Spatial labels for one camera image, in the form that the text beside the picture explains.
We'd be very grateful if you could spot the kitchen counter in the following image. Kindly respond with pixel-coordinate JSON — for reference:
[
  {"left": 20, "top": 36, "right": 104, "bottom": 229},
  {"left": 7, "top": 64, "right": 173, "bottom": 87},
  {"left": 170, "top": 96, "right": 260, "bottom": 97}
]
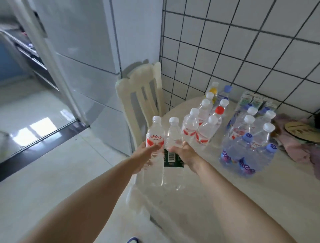
[{"left": 0, "top": 23, "right": 60, "bottom": 91}]

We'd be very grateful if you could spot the purple label blue cap bottle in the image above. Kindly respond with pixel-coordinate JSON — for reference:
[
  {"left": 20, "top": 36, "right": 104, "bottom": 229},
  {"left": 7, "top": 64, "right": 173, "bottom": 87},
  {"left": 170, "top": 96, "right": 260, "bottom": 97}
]
[
  {"left": 219, "top": 133, "right": 254, "bottom": 169},
  {"left": 236, "top": 143, "right": 278, "bottom": 179}
]

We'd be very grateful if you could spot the green label water bottle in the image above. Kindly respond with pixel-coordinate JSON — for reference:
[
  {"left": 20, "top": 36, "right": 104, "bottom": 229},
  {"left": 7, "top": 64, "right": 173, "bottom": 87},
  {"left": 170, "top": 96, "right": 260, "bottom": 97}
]
[{"left": 162, "top": 117, "right": 187, "bottom": 191}]

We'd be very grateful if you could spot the person's right forearm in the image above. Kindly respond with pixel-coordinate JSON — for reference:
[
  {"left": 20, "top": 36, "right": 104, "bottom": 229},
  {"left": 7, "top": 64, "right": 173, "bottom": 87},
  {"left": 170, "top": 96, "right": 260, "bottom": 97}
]
[{"left": 193, "top": 160, "right": 298, "bottom": 243}]

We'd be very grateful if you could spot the pink cloth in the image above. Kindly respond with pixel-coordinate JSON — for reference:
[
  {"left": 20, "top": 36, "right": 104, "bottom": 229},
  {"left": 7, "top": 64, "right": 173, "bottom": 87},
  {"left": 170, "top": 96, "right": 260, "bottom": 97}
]
[{"left": 271, "top": 113, "right": 320, "bottom": 181}]

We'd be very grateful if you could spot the yellow drink bottle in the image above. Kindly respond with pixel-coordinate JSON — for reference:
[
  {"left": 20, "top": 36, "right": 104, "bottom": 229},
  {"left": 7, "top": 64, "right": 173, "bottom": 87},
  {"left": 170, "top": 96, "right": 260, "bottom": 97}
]
[{"left": 209, "top": 82, "right": 220, "bottom": 104}]

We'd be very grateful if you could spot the person's left hand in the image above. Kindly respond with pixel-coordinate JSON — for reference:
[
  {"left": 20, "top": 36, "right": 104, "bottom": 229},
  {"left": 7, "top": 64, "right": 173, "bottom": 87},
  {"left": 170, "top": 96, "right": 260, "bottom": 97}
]
[{"left": 130, "top": 143, "right": 163, "bottom": 176}]

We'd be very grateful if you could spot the red cap water bottle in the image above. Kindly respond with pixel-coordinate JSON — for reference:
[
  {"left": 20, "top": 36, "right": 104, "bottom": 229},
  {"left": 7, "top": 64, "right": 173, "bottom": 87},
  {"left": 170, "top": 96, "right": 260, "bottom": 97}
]
[{"left": 211, "top": 106, "right": 225, "bottom": 126}]

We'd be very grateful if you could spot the round bamboo hand fan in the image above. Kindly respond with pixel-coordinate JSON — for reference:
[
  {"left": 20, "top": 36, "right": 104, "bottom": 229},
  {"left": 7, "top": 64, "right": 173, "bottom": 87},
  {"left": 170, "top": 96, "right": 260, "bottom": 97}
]
[{"left": 284, "top": 121, "right": 320, "bottom": 144}]

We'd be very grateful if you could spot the person's left forearm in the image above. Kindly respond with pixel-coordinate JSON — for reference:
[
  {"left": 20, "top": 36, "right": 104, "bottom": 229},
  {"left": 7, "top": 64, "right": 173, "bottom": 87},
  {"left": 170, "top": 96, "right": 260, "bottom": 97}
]
[{"left": 19, "top": 157, "right": 137, "bottom": 243}]

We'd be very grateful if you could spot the white refrigerator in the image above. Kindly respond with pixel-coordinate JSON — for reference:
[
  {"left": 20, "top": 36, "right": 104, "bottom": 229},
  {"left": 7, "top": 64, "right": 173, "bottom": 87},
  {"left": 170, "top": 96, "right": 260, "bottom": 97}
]
[{"left": 27, "top": 0, "right": 164, "bottom": 156}]

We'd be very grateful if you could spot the cream wooden chair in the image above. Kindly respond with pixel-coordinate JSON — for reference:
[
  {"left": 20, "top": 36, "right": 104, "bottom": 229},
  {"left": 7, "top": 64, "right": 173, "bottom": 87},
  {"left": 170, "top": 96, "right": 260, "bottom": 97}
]
[{"left": 115, "top": 62, "right": 166, "bottom": 157}]

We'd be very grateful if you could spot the clear bottle white cap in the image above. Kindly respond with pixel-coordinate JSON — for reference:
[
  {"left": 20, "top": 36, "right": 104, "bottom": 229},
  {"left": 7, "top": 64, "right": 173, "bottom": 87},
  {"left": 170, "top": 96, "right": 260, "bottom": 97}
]
[
  {"left": 228, "top": 106, "right": 258, "bottom": 129},
  {"left": 228, "top": 115, "right": 255, "bottom": 144},
  {"left": 250, "top": 123, "right": 276, "bottom": 151},
  {"left": 257, "top": 110, "right": 276, "bottom": 127}
]

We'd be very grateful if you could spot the white sliding door frame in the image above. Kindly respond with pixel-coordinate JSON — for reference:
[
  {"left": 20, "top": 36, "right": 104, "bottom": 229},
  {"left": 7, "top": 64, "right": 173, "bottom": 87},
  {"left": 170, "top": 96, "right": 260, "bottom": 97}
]
[{"left": 7, "top": 0, "right": 90, "bottom": 127}]

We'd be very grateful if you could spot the small blue cap bottle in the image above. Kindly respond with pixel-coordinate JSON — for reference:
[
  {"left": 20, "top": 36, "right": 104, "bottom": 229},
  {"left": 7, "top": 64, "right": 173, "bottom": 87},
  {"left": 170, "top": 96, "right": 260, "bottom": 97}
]
[{"left": 217, "top": 85, "right": 233, "bottom": 102}]

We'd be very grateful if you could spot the person's right hand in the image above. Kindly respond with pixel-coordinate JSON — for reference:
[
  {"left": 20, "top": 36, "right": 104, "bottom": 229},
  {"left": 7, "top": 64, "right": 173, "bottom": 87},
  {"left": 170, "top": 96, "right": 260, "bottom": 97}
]
[{"left": 166, "top": 141, "right": 202, "bottom": 174}]

